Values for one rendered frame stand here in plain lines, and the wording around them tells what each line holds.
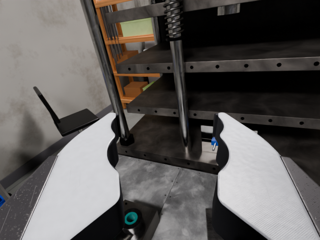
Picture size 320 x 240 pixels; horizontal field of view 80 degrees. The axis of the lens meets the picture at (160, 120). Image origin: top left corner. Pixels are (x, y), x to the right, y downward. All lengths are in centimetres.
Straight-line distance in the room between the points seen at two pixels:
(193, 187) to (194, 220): 16
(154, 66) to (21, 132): 218
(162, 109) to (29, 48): 215
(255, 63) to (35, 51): 256
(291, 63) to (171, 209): 74
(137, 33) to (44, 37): 120
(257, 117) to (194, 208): 49
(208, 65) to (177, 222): 66
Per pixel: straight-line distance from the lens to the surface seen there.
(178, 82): 92
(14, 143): 286
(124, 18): 107
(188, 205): 88
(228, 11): 113
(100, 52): 108
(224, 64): 90
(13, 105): 280
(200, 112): 101
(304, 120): 100
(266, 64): 89
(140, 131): 140
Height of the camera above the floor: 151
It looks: 29 degrees down
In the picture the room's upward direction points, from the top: 10 degrees counter-clockwise
